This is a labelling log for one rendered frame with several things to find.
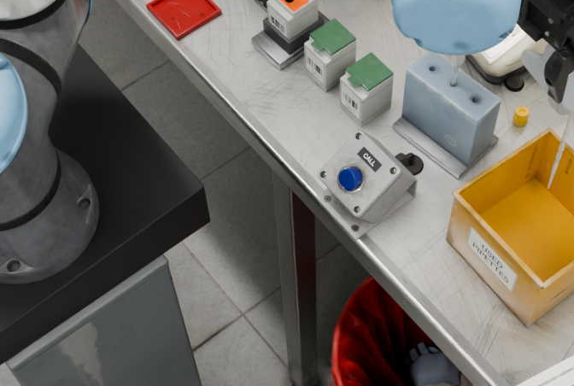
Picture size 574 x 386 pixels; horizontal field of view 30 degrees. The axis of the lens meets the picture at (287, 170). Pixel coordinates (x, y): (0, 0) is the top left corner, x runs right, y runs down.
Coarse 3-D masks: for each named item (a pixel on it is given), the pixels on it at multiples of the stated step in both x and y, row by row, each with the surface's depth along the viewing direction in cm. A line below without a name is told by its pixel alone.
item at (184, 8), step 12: (156, 0) 135; (168, 0) 135; (180, 0) 135; (192, 0) 135; (204, 0) 135; (156, 12) 134; (168, 12) 134; (180, 12) 134; (192, 12) 134; (204, 12) 134; (216, 12) 133; (168, 24) 132; (180, 24) 133; (192, 24) 133; (204, 24) 133; (180, 36) 132
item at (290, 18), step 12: (276, 0) 125; (288, 0) 126; (300, 0) 125; (312, 0) 125; (276, 12) 125; (288, 12) 125; (300, 12) 125; (312, 12) 126; (276, 24) 127; (288, 24) 125; (300, 24) 126; (288, 36) 127
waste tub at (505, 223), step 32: (512, 160) 111; (544, 160) 115; (480, 192) 112; (512, 192) 118; (544, 192) 118; (448, 224) 113; (480, 224) 106; (512, 224) 116; (544, 224) 116; (480, 256) 111; (512, 256) 104; (544, 256) 114; (512, 288) 108; (544, 288) 102
